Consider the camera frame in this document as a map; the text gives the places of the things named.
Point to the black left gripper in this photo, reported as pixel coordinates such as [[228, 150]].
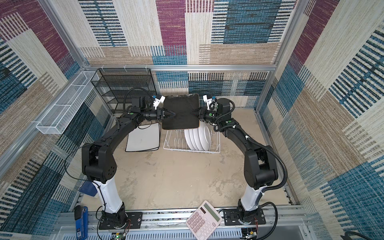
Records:
[[160, 114]]

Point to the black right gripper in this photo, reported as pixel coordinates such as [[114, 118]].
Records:
[[201, 113]]

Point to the black square plate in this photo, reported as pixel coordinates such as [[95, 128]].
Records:
[[182, 105]]

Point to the white square plate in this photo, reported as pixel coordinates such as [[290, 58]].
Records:
[[143, 139]]

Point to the white round plate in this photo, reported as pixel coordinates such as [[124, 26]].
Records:
[[197, 139], [188, 139], [193, 139], [205, 136]]

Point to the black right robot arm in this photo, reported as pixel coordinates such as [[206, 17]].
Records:
[[260, 167]]

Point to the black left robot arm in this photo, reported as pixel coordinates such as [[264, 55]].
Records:
[[98, 162]]

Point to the black mesh shelf rack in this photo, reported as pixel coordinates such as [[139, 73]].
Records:
[[114, 86]]

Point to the blue book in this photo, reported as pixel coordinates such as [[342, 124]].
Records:
[[88, 188]]

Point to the pink calculator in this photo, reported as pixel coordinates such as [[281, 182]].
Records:
[[204, 221]]

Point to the blue utility tool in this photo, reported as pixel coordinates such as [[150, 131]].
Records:
[[81, 219]]

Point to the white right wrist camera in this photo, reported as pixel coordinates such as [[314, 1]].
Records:
[[208, 99]]

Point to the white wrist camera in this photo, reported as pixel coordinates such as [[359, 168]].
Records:
[[157, 101], [208, 99]]

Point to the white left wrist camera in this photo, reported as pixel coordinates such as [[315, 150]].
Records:
[[157, 101]]

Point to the white wire dish rack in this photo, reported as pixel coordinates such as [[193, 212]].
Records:
[[175, 141]]

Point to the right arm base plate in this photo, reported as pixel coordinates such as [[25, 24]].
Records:
[[235, 217]]

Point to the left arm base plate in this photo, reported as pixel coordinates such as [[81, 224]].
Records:
[[129, 220]]

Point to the white wire wall basket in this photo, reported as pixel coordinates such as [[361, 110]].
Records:
[[59, 116]]

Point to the aluminium front rail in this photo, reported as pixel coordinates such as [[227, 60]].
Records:
[[170, 224]]

